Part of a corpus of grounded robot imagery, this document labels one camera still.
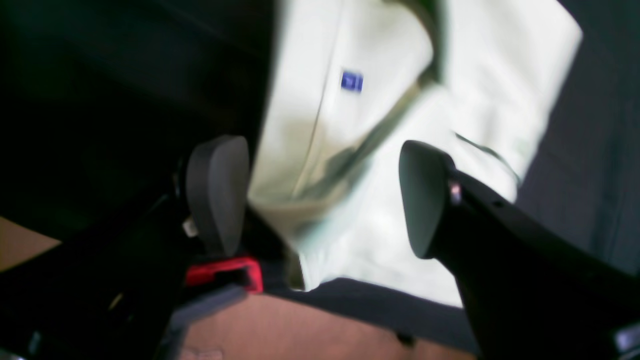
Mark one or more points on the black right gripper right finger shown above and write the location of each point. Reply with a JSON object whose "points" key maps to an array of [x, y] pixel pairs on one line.
{"points": [[528, 295]]}

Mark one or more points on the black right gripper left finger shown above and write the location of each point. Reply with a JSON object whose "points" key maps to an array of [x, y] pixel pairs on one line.
{"points": [[109, 293]]}

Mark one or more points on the light green T-shirt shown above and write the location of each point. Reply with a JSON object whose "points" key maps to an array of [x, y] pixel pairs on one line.
{"points": [[353, 80]]}

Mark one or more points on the red black clamp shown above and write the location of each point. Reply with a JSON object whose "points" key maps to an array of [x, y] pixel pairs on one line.
{"points": [[209, 288]]}

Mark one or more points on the black table cloth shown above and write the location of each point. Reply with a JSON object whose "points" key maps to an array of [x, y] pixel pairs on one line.
{"points": [[102, 98]]}

